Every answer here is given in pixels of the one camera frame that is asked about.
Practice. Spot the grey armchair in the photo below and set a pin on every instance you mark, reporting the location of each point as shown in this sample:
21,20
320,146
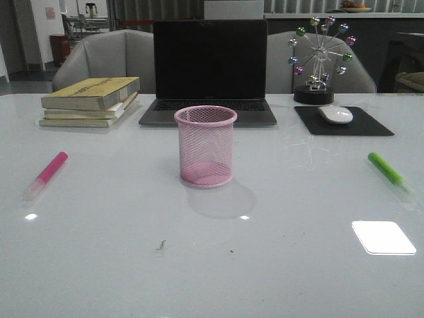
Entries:
119,53
288,64

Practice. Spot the black mouse pad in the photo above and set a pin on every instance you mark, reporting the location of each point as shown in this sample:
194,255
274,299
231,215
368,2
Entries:
362,123

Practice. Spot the pink highlighter pen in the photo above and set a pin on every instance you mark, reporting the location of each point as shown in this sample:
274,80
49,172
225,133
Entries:
44,177

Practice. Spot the grey left armchair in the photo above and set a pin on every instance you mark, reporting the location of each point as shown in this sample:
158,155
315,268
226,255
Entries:
119,53

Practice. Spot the red trash bin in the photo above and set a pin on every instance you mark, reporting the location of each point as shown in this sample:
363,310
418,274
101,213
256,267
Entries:
60,46

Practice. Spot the yellow book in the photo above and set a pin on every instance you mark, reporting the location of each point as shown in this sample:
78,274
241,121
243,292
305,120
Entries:
92,94
89,123

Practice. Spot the ferris wheel desk toy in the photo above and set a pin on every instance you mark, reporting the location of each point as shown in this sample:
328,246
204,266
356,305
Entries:
320,50

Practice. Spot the grey open laptop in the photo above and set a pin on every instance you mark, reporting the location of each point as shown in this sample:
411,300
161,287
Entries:
210,62

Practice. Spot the bottom yellow book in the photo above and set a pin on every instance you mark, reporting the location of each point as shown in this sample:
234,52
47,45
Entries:
89,123

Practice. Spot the yellow top book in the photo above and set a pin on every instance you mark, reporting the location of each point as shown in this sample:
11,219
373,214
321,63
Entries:
92,94

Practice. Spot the white computer mouse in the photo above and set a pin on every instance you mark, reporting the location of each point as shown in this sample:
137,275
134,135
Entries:
335,114

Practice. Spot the fruit bowl on counter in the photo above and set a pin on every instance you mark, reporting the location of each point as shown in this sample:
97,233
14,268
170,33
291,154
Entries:
353,7

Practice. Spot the pink mesh pen holder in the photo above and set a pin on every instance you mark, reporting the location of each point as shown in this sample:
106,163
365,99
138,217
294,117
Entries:
206,144

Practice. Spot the grey right armchair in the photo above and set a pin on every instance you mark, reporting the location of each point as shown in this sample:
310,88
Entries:
288,64

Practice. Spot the green highlighter pen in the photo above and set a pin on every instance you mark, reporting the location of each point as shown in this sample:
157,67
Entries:
392,175

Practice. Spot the middle white book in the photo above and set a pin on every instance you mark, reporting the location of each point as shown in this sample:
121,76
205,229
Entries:
115,111

